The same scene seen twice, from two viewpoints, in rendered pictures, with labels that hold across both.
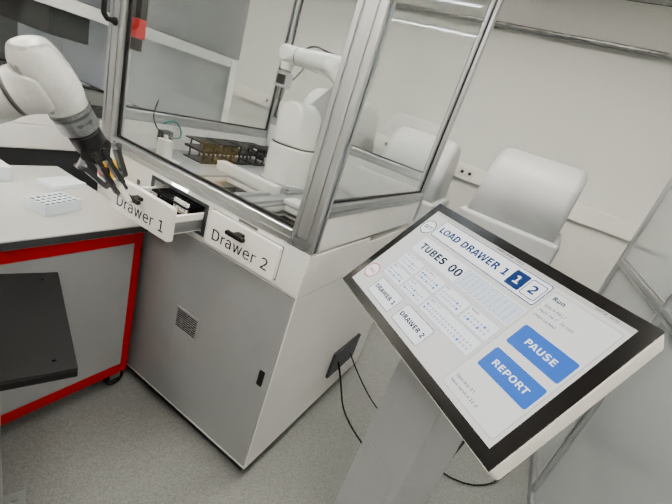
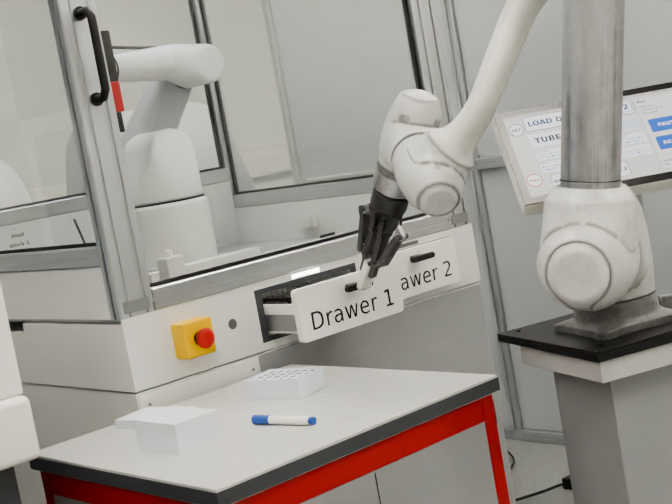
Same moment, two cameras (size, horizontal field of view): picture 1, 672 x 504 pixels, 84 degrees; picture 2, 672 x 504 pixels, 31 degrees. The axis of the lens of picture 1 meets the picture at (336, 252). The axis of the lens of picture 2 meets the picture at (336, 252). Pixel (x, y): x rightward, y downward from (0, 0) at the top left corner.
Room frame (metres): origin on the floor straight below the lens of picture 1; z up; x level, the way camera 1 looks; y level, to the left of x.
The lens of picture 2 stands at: (0.01, 2.87, 1.23)
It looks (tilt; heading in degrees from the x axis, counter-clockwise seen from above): 6 degrees down; 295
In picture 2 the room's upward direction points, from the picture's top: 10 degrees counter-clockwise
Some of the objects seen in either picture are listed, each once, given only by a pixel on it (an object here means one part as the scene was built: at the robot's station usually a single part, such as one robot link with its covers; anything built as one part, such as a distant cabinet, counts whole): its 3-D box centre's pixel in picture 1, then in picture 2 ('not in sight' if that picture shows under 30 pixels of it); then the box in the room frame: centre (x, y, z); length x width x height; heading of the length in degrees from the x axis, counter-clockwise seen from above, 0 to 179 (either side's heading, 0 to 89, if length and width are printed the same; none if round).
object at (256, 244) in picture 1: (241, 243); (413, 271); (1.04, 0.28, 0.87); 0.29 x 0.02 x 0.11; 66
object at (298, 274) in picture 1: (273, 201); (201, 299); (1.60, 0.34, 0.87); 1.02 x 0.95 x 0.14; 66
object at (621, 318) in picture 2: not in sight; (625, 308); (0.49, 0.66, 0.81); 0.22 x 0.18 x 0.06; 43
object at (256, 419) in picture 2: not in sight; (283, 420); (0.98, 1.15, 0.77); 0.14 x 0.02 x 0.02; 165
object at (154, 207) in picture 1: (142, 207); (349, 301); (1.06, 0.62, 0.87); 0.29 x 0.02 x 0.11; 66
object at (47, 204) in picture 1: (53, 203); (285, 383); (1.08, 0.92, 0.78); 0.12 x 0.08 x 0.04; 172
